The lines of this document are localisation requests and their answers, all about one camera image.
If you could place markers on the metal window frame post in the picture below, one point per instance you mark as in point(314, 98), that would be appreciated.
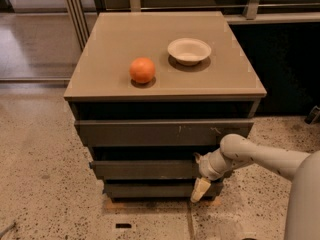
point(78, 19)

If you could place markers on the grey drawer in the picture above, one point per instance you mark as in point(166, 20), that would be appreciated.
point(145, 169)
point(149, 133)
point(149, 189)

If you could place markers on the grey drawer cabinet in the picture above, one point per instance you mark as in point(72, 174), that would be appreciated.
point(223, 86)

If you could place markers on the grey top drawer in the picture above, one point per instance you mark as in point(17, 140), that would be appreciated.
point(149, 133)

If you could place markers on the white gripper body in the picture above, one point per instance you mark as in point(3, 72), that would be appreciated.
point(207, 166)

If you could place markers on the orange fruit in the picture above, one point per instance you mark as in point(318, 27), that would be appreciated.
point(142, 70)

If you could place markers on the grey bottom drawer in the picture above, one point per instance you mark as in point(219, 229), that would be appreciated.
point(149, 189)

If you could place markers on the white paper bowl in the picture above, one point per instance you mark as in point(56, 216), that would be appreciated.
point(189, 51)

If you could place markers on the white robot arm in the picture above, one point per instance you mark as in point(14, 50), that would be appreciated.
point(301, 168)

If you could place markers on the black object on floor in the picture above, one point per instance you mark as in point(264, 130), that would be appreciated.
point(313, 115)

